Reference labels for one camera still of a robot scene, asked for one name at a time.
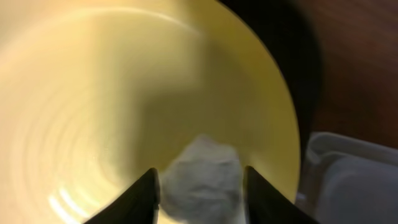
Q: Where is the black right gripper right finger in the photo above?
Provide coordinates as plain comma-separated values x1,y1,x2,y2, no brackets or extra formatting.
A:
244,166,318,224

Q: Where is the clear plastic waste bin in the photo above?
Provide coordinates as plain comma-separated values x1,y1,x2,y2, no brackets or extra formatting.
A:
295,132,397,223

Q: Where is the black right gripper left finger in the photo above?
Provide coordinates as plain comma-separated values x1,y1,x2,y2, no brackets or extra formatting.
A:
85,168,160,224

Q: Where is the white paper napkin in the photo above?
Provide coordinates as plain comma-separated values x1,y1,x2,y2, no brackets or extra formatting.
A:
160,135,245,223

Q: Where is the yellow plate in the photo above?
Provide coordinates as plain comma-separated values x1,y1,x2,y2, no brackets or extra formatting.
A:
1,0,300,223

